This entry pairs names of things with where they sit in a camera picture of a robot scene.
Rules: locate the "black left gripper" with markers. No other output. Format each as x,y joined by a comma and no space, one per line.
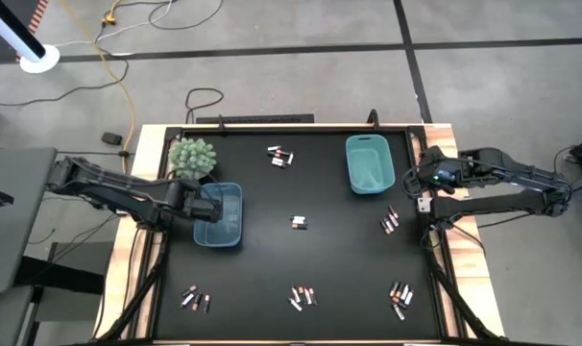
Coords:
192,204

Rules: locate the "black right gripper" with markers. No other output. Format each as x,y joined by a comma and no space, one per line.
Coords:
430,161

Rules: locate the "blue plastic bin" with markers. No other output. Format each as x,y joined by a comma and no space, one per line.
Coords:
224,235

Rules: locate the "teal plastic bin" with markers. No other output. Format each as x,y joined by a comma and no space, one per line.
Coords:
370,168

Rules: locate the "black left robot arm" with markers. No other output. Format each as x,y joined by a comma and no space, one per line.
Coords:
104,190

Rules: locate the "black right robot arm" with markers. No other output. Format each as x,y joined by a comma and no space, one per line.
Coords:
502,202

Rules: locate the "green succulent in patterned pot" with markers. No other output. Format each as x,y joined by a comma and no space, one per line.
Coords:
192,156

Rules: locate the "black table clamp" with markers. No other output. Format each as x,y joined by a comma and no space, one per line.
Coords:
220,124
373,120

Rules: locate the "black flat bar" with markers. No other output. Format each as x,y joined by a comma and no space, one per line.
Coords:
262,118

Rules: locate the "black power adapter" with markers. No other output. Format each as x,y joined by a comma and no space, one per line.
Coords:
112,138

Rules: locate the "gray desk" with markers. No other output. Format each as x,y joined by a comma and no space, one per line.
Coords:
17,226

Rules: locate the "black white pole with base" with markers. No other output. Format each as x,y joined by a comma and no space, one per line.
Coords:
40,58

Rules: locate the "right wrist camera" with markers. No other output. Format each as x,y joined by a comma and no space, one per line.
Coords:
445,174

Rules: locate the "white metal bracket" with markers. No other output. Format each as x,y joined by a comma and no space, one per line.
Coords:
424,205

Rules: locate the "black frame strut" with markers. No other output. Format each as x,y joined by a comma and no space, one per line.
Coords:
137,300
456,298

